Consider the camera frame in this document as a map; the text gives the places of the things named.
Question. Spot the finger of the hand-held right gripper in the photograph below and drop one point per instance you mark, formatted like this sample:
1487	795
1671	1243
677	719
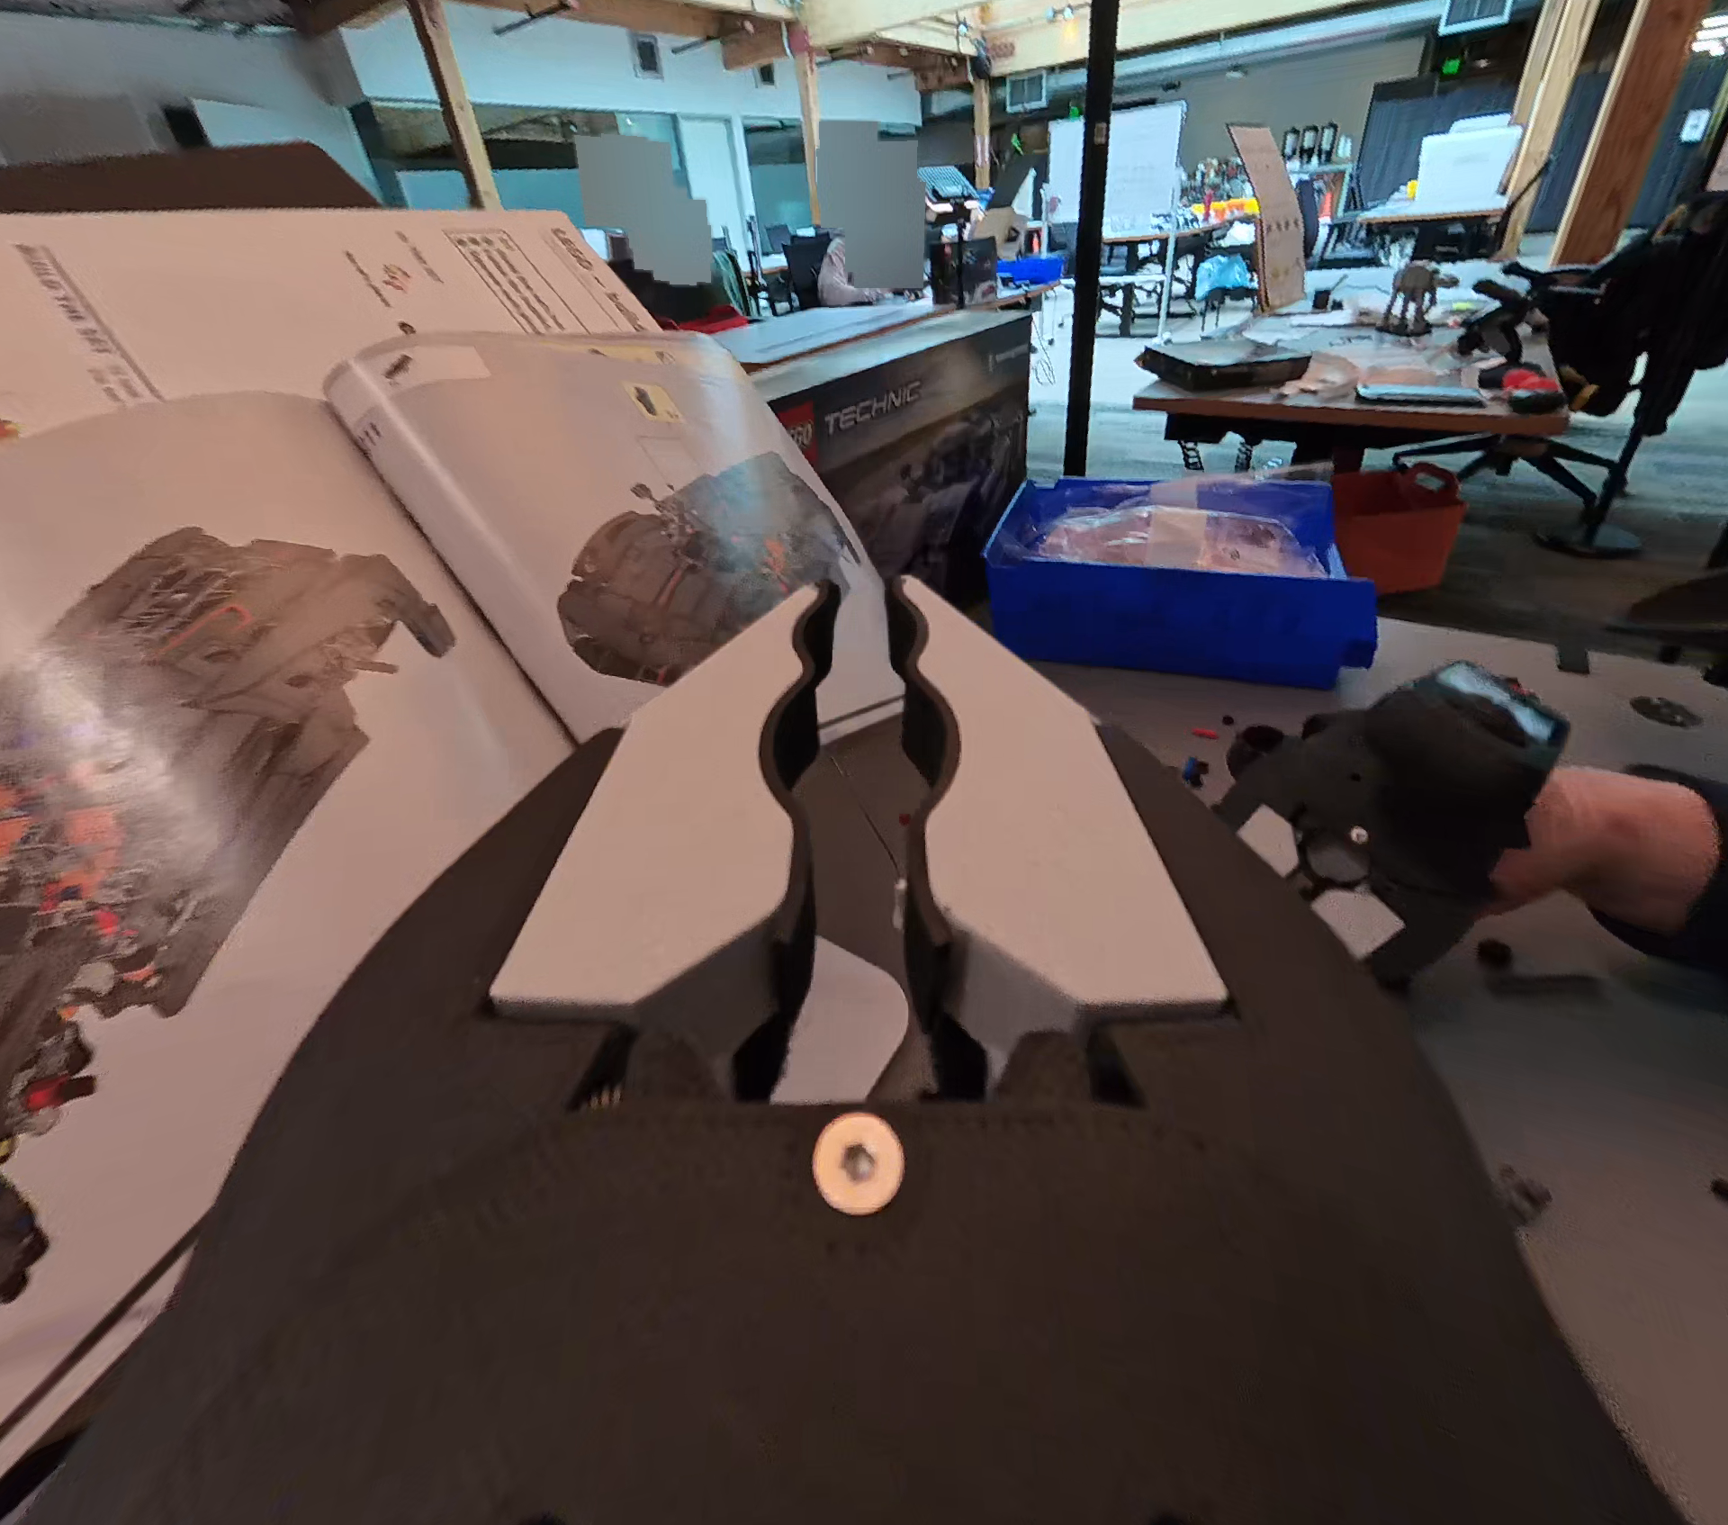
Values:
1269	840
1358	921

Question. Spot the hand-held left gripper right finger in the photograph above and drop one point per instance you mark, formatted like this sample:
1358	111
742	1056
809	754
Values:
1080	863

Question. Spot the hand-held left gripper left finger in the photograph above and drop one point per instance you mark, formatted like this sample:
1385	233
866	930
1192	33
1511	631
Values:
648	863

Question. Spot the lego instruction booklet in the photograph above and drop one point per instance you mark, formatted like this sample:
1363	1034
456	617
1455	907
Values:
270	446

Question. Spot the person's right forearm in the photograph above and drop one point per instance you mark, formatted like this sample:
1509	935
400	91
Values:
1674	944

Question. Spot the lego set box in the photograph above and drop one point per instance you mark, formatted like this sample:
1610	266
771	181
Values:
931	431

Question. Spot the black lego figure model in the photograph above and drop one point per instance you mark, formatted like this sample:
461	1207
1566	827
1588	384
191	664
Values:
1498	318

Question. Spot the grey lego walker model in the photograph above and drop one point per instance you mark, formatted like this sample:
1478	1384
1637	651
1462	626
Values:
1415	294

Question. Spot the person's right hand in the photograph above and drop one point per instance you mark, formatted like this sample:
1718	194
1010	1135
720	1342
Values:
1620	844

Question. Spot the blue plastic bin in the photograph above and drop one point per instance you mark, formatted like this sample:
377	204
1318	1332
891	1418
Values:
1174	635

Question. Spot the orange bucket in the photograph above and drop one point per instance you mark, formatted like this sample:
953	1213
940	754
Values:
1397	539

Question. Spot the round grey metal disc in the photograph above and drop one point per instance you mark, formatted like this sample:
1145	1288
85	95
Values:
1667	712

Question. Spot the clear plastic bags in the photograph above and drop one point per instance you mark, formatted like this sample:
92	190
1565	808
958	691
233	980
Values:
1161	534

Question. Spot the black office chair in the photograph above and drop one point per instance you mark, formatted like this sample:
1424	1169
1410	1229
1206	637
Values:
1525	473

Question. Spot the wooden work table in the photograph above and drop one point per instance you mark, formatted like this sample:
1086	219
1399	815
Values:
1350	415

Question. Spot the black flat box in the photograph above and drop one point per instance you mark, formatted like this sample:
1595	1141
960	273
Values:
1223	365

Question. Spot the cardboard sign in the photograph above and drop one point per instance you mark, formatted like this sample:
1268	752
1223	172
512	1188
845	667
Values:
1269	215

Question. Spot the white storage box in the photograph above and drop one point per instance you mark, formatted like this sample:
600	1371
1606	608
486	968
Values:
1466	168

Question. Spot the whiteboard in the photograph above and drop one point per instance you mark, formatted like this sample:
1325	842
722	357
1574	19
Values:
1147	161

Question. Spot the black pole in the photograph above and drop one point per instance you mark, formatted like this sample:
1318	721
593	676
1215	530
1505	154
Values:
1097	134

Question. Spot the metal vent grille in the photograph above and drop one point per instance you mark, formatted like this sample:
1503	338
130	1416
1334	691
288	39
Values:
1478	3

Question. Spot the dark grey divider panel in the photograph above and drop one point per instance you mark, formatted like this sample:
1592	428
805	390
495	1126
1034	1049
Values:
202	176

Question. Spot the wooden post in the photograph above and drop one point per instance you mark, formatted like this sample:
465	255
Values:
1640	41

